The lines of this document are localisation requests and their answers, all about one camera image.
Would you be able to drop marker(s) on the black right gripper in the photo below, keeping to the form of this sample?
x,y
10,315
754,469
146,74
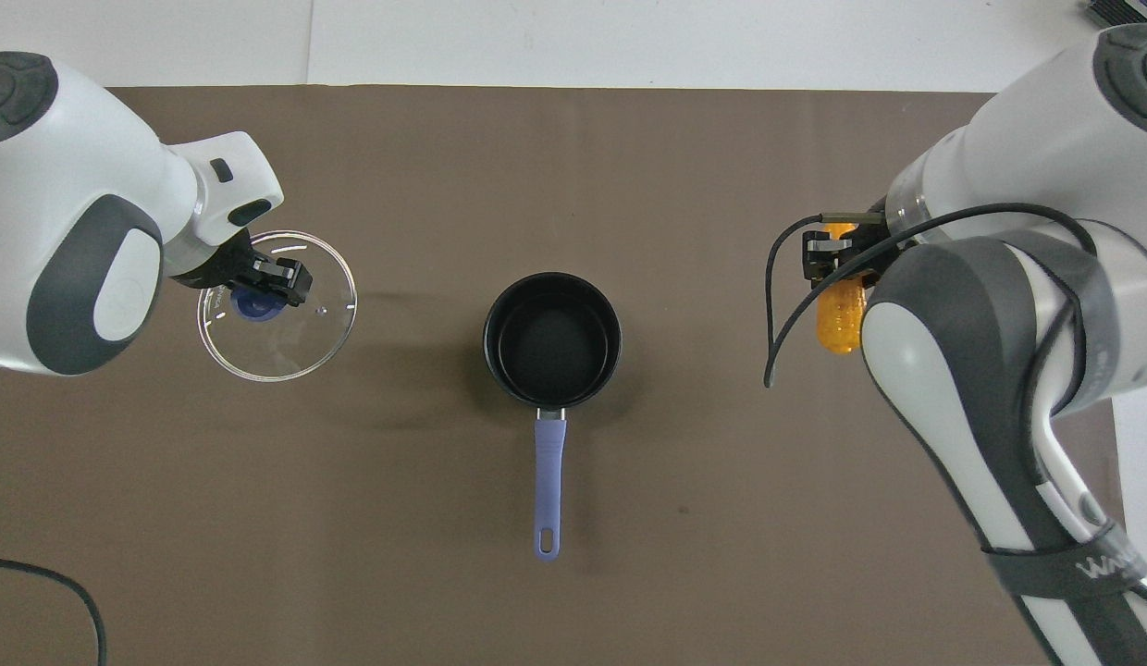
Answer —
x,y
837,245

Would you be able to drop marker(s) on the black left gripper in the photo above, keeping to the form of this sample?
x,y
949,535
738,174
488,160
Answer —
x,y
240,264

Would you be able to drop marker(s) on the yellow toy corn cob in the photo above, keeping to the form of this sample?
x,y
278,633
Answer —
x,y
839,324

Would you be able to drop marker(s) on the glass lid with blue knob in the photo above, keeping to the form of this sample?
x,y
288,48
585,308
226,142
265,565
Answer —
x,y
287,342

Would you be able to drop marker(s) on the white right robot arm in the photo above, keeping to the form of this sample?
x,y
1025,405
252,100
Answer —
x,y
999,305

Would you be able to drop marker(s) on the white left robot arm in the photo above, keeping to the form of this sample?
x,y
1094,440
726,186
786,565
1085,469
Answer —
x,y
65,213

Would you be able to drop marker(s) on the brown table mat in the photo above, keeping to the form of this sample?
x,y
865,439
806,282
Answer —
x,y
444,185

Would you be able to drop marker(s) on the grey ribbed device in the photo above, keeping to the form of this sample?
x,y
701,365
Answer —
x,y
1124,9

